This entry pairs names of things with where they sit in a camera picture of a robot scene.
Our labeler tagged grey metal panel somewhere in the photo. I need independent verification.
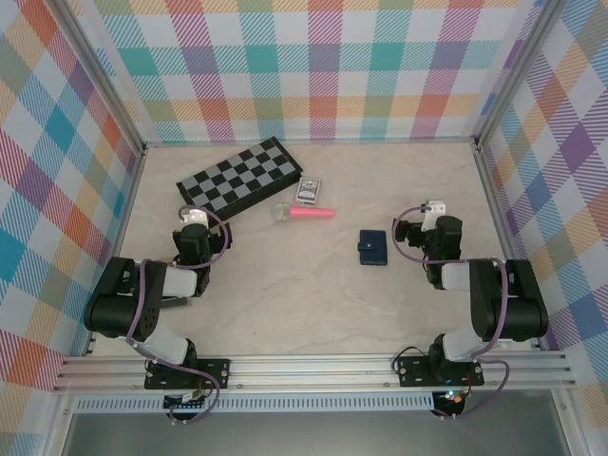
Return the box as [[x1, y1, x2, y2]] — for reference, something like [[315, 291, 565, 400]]
[[61, 410, 571, 456]]

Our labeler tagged blue playing card box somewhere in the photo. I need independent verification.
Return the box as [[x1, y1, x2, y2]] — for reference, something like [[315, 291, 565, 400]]
[[294, 175, 320, 206]]

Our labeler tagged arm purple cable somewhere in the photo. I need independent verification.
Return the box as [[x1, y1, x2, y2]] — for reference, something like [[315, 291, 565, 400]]
[[391, 203, 512, 422], [125, 204, 233, 425]]

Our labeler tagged short aluminium table rail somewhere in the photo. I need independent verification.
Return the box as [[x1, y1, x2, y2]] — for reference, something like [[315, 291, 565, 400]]
[[142, 136, 479, 148]]

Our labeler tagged black grey folding chessboard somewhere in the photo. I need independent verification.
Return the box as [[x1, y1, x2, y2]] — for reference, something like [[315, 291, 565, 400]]
[[175, 136, 304, 222]]

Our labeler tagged aluminium frame post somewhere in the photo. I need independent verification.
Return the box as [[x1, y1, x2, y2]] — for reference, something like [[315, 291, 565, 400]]
[[55, 0, 146, 157], [472, 0, 564, 151]]

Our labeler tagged controller board with lights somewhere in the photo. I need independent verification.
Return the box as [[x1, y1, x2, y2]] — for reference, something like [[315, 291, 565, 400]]
[[434, 389, 469, 410]]

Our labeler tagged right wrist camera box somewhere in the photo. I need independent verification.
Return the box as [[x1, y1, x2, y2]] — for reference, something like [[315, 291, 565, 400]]
[[424, 199, 448, 233]]

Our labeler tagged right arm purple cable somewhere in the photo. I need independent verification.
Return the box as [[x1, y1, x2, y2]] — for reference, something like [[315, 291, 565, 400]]
[[391, 203, 512, 422]]

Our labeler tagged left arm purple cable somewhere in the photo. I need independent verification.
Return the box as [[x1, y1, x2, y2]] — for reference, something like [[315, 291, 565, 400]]
[[125, 204, 233, 425]]

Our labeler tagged aluminium side rail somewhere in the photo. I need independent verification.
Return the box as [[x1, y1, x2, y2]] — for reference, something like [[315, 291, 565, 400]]
[[473, 141, 543, 352], [84, 145, 149, 357]]

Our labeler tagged dark blue card holder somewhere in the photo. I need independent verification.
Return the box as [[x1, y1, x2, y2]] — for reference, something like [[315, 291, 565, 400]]
[[356, 229, 390, 266]]

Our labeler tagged pink toy microphone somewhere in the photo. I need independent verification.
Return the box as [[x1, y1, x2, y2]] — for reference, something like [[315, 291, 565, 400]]
[[272, 202, 335, 222]]

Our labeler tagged long aluminium base rail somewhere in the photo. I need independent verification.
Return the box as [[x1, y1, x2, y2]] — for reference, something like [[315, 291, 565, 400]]
[[51, 351, 577, 393]]

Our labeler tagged black controller circuit board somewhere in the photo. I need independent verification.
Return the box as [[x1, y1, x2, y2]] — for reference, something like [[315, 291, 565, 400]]
[[163, 391, 210, 412]]

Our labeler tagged slotted white cable tray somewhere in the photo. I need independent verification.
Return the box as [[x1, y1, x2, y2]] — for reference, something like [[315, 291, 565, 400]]
[[74, 396, 436, 413]]

